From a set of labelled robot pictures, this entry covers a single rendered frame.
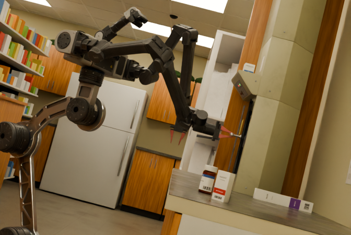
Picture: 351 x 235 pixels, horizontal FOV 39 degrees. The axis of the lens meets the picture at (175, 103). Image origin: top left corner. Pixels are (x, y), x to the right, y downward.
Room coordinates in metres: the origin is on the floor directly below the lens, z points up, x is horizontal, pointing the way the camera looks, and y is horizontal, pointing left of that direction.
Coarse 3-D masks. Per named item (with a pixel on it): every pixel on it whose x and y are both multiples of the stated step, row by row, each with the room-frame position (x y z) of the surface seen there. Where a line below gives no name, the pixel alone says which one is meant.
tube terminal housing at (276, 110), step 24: (264, 48) 2.50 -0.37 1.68; (288, 48) 2.34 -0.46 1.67; (264, 72) 2.34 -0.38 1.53; (288, 72) 2.35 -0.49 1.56; (264, 96) 2.34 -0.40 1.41; (288, 96) 2.38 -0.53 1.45; (264, 120) 2.34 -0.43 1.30; (288, 120) 2.42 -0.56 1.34; (264, 144) 2.34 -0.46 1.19; (288, 144) 2.45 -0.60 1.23; (240, 168) 2.34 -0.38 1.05; (264, 168) 2.35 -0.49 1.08; (240, 192) 2.34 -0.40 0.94
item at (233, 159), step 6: (246, 108) 2.47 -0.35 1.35; (246, 114) 2.37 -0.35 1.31; (246, 120) 2.35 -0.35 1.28; (240, 126) 2.56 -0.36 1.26; (240, 132) 2.46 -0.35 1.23; (240, 138) 2.36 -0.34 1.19; (240, 144) 2.35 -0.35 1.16; (234, 150) 2.58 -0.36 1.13; (234, 156) 2.48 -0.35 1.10; (234, 162) 2.37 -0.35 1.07; (234, 168) 2.35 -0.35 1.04
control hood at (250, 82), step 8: (240, 72) 2.34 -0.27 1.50; (248, 72) 2.34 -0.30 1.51; (232, 80) 2.61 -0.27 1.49; (240, 80) 2.42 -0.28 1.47; (248, 80) 2.34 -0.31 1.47; (256, 80) 2.34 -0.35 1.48; (248, 88) 2.35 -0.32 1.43; (256, 88) 2.34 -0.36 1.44; (240, 96) 2.65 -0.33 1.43; (248, 96) 2.46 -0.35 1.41
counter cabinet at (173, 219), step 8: (168, 216) 2.10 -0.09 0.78; (176, 216) 1.31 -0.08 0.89; (184, 216) 1.31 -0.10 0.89; (192, 216) 1.31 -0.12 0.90; (168, 224) 1.73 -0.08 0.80; (176, 224) 1.31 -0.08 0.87; (184, 224) 1.31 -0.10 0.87; (192, 224) 1.31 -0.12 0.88; (200, 224) 1.31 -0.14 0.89; (208, 224) 1.30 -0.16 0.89; (216, 224) 1.30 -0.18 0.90; (168, 232) 1.45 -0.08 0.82; (176, 232) 1.31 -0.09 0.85; (184, 232) 1.31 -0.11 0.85; (192, 232) 1.31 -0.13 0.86; (200, 232) 1.30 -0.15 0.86; (208, 232) 1.30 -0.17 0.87; (216, 232) 1.30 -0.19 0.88; (224, 232) 1.30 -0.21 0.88; (232, 232) 1.30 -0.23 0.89; (240, 232) 1.30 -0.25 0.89; (248, 232) 1.30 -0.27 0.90
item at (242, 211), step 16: (176, 176) 2.33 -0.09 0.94; (192, 176) 2.80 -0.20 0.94; (176, 192) 1.42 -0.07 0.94; (192, 192) 1.58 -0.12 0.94; (176, 208) 1.31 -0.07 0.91; (192, 208) 1.31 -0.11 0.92; (208, 208) 1.30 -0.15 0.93; (224, 208) 1.31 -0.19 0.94; (240, 208) 1.44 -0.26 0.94; (256, 208) 1.61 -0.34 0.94; (272, 208) 1.82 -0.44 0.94; (288, 208) 2.10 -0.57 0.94; (224, 224) 1.31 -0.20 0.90; (240, 224) 1.30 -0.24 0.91; (256, 224) 1.30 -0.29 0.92; (272, 224) 1.30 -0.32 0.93; (288, 224) 1.34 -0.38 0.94; (304, 224) 1.48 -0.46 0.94; (320, 224) 1.66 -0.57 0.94; (336, 224) 1.89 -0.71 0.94
